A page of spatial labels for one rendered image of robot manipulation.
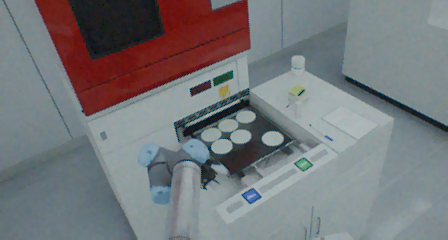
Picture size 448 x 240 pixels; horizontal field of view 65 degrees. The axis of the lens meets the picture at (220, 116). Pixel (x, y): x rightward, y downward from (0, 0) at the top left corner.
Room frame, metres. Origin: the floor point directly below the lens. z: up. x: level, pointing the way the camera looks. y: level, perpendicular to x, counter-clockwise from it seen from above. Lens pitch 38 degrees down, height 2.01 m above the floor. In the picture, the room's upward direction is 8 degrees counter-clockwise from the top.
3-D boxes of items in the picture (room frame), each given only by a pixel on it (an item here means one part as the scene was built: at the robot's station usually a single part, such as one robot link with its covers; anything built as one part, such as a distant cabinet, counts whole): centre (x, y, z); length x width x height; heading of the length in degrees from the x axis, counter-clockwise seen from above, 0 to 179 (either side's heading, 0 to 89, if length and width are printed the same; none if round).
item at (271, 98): (1.35, -0.47, 0.89); 0.62 x 0.35 x 0.14; 28
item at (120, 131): (1.37, 0.19, 1.02); 0.82 x 0.03 x 0.40; 118
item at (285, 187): (0.91, -0.19, 0.89); 0.55 x 0.09 x 0.14; 118
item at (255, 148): (1.26, -0.08, 0.90); 0.34 x 0.34 x 0.01; 28
